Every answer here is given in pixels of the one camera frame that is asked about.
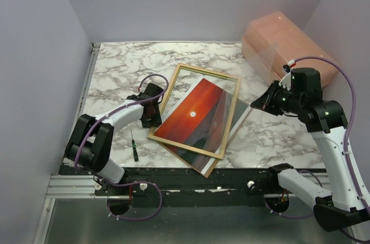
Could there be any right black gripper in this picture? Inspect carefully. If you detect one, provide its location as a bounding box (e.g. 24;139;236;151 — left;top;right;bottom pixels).
251;79;303;115

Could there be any green wooden picture frame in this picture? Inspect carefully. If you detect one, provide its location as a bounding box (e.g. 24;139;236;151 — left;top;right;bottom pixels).
147;64;241;160

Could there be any clear acrylic sheet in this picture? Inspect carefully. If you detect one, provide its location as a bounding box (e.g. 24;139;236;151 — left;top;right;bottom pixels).
217;43;279;146

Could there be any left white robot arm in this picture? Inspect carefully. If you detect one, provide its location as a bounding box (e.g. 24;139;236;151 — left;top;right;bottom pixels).
64;93;161;195

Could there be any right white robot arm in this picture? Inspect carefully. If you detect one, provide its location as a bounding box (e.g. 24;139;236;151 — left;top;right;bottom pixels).
251;68;369;232

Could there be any small green screwdriver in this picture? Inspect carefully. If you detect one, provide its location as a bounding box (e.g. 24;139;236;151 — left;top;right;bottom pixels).
130;131;139;162

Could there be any pink plastic storage box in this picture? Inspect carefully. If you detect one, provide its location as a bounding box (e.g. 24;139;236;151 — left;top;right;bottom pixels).
242;11;334;84

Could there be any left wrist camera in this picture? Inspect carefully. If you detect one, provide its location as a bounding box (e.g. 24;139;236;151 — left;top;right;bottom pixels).
139;83;163;102

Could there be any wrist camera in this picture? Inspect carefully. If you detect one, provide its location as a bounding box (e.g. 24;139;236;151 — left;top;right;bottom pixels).
279;60;296;90
139;83;163;102

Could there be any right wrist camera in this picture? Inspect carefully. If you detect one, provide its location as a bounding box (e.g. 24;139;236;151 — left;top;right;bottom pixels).
279;60;296;90

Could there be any aluminium rail frame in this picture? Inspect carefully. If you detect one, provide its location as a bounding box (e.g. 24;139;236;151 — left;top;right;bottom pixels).
31;42;102;244

